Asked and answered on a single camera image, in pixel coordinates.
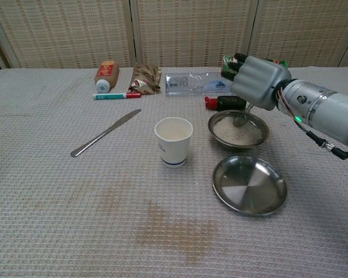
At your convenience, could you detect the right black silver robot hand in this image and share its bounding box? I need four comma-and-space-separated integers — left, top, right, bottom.
221, 53, 292, 111

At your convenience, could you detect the empty steel plate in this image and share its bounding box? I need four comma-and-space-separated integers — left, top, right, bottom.
212, 155, 288, 217

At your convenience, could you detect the brown gold snack packet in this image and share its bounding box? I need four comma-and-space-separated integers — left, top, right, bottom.
128, 64, 161, 95

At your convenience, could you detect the white rice heap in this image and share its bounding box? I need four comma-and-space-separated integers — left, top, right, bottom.
213, 117, 263, 145

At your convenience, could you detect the white paper cup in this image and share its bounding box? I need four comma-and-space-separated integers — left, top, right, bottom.
154, 116, 194, 169

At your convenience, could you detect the steel bowl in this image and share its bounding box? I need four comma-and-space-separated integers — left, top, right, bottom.
207, 109, 270, 152

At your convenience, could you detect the small metal spoon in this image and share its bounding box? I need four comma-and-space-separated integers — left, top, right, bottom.
233, 103, 255, 128

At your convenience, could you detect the bamboo folding screen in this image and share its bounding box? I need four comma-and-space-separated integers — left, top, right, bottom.
0, 0, 348, 70

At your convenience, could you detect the green white red tube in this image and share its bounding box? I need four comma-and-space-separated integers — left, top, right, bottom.
93, 92, 142, 101

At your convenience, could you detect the white woven tablecloth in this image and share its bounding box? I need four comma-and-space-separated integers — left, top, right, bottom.
0, 67, 348, 278

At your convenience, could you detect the black red-capped sauce bottle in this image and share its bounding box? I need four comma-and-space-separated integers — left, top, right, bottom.
204, 94, 247, 112

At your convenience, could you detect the clear plastic water bottle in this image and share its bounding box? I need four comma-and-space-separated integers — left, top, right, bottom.
165, 72, 235, 96

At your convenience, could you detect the metal table knife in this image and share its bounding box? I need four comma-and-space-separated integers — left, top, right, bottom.
70, 109, 142, 158

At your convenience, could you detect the brown orange sauce bottle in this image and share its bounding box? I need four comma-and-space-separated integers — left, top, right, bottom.
94, 60, 119, 94

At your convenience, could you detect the green chips can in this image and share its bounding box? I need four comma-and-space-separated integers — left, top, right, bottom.
222, 54, 289, 78

